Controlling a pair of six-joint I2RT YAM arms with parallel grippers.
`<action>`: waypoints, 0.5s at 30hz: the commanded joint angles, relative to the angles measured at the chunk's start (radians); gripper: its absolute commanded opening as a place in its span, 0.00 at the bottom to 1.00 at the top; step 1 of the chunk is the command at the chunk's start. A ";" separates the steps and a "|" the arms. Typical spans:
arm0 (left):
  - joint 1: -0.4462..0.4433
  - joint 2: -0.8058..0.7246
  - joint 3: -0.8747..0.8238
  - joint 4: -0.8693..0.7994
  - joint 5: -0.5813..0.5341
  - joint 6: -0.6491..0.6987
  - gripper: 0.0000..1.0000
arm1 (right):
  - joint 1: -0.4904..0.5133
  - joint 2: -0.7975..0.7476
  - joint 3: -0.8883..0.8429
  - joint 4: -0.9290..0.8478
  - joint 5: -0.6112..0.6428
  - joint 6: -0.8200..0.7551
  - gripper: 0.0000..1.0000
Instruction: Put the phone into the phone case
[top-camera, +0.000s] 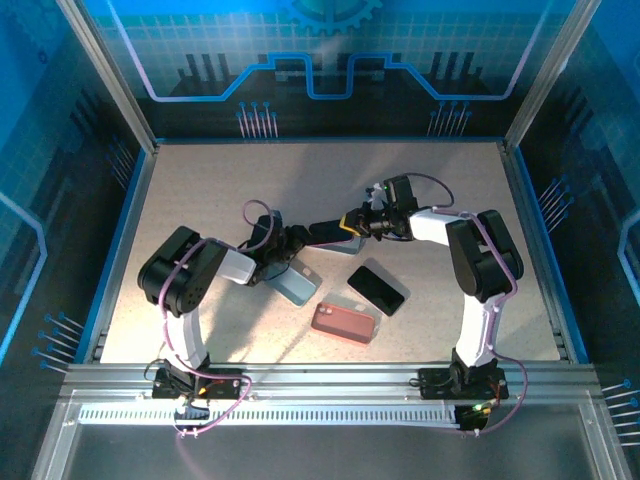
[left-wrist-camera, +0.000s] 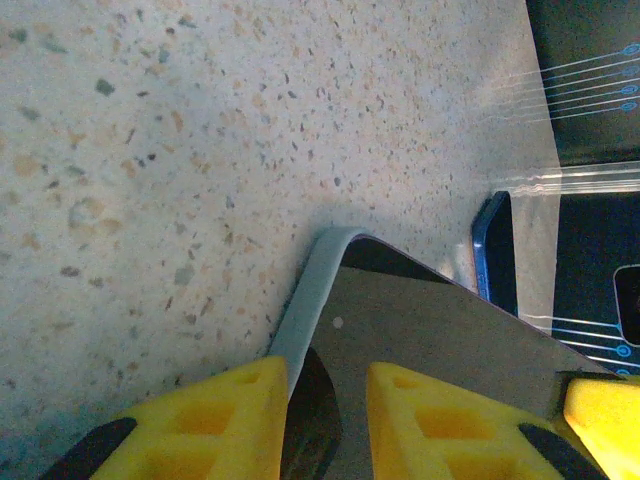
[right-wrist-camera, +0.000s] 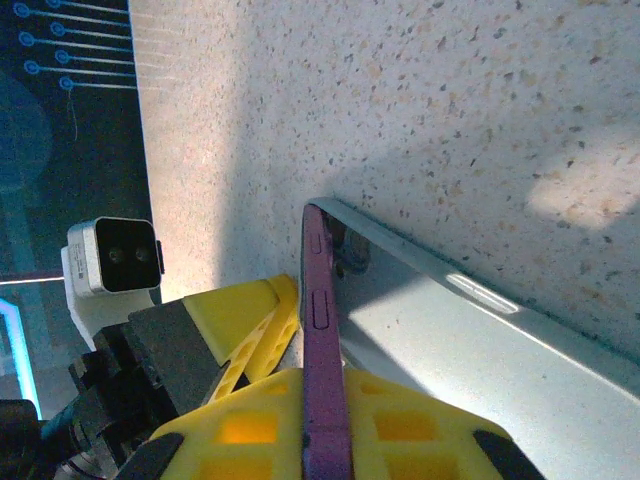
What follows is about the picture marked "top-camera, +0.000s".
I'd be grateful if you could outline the black smartphone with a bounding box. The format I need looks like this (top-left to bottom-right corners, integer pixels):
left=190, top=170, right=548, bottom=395
left=308, top=219, right=351, bottom=242
left=347, top=265, right=406, bottom=317

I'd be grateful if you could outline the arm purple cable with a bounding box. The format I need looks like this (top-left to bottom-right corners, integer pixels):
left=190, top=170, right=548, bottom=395
left=404, top=172, right=532, bottom=437
left=143, top=199, right=284, bottom=441

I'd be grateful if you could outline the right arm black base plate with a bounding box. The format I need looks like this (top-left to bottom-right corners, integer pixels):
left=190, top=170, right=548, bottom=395
left=418, top=367, right=510, bottom=401

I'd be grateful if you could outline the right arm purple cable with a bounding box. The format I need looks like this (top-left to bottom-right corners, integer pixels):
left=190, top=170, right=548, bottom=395
left=404, top=172, right=532, bottom=437

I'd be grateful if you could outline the blue-grey phone case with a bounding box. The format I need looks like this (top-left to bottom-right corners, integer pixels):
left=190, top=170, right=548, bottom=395
left=302, top=234, right=367, bottom=257
left=264, top=257, right=321, bottom=307

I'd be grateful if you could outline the red phone case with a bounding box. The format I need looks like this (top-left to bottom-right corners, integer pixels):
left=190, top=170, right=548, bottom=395
left=310, top=301, right=376, bottom=346

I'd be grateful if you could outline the aluminium side rail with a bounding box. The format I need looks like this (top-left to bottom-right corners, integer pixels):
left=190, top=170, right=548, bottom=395
left=74, top=144, right=159, bottom=364
left=501, top=142, right=590, bottom=364

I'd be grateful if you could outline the white slotted cable duct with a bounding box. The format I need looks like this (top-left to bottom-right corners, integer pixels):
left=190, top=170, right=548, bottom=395
left=78, top=403, right=459, bottom=427

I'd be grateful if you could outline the aluminium frame post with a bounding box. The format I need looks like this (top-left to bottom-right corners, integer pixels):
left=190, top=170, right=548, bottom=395
left=502, top=0, right=604, bottom=151
left=54, top=0, right=160, bottom=154

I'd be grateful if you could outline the black controller board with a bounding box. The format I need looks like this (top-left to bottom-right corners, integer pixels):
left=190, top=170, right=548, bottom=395
left=455, top=402, right=496, bottom=435

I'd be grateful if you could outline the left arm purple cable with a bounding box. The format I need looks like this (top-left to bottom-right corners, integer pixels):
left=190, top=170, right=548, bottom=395
left=143, top=199, right=284, bottom=441

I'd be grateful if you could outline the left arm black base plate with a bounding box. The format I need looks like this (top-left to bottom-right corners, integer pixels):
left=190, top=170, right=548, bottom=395
left=151, top=368, right=251, bottom=401

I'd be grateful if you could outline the aluminium cross rail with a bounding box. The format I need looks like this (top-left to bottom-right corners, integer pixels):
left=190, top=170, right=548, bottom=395
left=59, top=362, right=601, bottom=401

